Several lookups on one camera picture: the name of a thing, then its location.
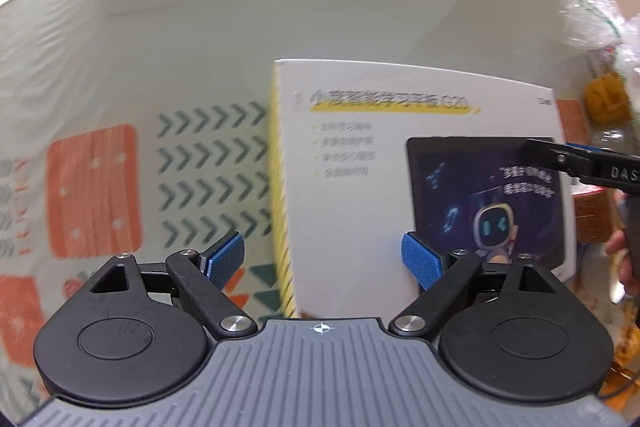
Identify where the white tablet box lid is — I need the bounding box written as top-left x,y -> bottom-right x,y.
269,60 -> 576,320

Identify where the clear plastic bag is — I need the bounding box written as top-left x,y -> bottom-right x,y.
556,0 -> 639,77

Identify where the patterned green tablecloth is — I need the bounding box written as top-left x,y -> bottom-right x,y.
1,0 -> 600,421

